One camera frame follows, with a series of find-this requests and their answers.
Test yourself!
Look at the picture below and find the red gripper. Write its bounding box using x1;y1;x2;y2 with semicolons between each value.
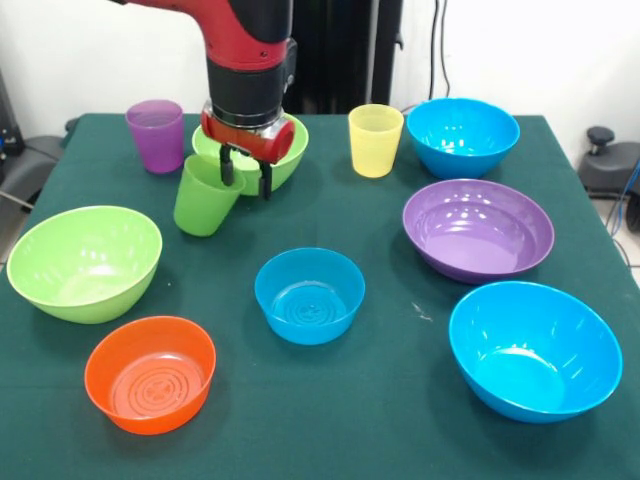
200;99;296;201

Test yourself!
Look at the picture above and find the green plastic bowl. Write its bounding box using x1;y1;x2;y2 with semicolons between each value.
191;113;310;197
5;205;163;325

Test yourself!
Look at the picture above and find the green plastic cup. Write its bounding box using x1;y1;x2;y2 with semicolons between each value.
173;154;247;238

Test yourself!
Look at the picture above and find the small blue plastic bowl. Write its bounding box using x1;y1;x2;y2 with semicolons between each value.
253;247;367;346

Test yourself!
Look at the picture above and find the small orange plastic bowl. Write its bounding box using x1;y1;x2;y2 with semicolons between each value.
83;315;218;436

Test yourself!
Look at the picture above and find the purple plastic cup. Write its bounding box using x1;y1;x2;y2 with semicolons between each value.
124;98;185;175

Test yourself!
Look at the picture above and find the yellow plastic cup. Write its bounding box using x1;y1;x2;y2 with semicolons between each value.
348;103;405;179

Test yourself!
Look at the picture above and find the grey wheeled base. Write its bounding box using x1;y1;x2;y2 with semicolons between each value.
0;134;64;211

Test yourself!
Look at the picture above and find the purple plastic bowl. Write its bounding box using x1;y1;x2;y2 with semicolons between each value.
402;178;556;285

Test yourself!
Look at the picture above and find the black equipment casing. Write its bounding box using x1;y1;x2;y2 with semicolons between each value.
0;67;25;186

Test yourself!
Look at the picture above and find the dark green tablecloth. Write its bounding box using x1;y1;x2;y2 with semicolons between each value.
0;112;640;480

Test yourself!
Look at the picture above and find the grey base with black knob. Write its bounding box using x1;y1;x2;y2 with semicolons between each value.
579;125;640;201

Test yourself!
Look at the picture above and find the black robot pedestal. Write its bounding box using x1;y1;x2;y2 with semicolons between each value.
287;0;404;117

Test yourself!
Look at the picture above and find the black wall cable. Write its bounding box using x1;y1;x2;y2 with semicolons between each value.
428;0;455;101

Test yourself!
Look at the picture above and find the blue cable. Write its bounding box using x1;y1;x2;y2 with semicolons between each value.
607;159;640;236

